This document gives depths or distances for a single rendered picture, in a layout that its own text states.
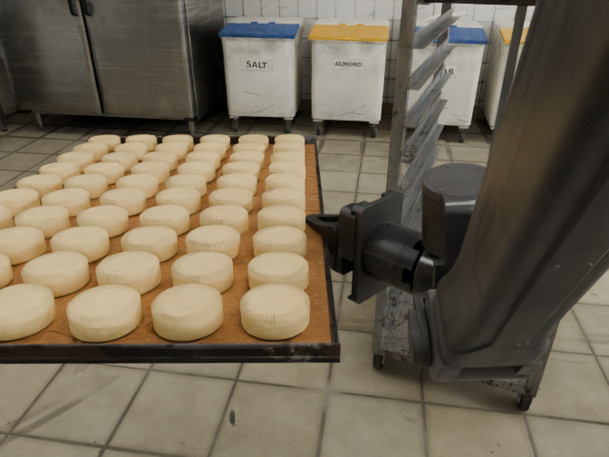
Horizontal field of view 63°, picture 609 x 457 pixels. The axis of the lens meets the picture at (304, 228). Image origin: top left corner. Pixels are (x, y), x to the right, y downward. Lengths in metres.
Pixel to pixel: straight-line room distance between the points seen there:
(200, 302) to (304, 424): 1.24
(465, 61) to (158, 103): 2.14
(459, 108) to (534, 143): 3.58
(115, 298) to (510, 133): 0.29
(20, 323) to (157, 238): 0.14
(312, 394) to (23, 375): 0.96
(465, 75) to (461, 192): 3.32
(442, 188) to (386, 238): 0.09
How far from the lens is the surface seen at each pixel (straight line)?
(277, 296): 0.36
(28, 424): 1.78
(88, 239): 0.49
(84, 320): 0.37
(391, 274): 0.45
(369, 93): 3.69
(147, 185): 0.63
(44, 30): 4.06
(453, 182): 0.39
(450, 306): 0.32
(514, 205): 0.19
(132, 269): 0.42
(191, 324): 0.35
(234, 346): 0.33
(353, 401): 1.65
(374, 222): 0.47
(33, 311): 0.40
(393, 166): 1.28
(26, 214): 0.58
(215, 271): 0.40
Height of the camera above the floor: 1.23
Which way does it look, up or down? 29 degrees down
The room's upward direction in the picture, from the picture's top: straight up
